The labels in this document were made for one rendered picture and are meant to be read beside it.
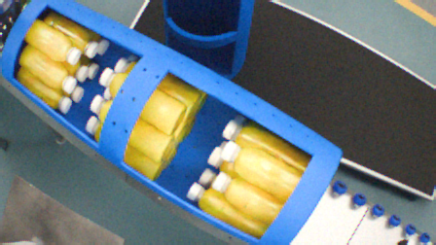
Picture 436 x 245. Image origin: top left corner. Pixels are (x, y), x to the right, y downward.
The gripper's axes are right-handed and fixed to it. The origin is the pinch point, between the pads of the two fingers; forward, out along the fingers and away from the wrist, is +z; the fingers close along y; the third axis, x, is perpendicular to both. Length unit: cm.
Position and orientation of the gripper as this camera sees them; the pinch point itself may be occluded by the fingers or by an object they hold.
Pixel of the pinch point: (15, 28)
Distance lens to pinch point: 166.6
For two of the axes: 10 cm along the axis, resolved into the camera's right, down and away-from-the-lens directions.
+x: 8.6, 5.0, -1.1
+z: -0.3, 2.5, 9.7
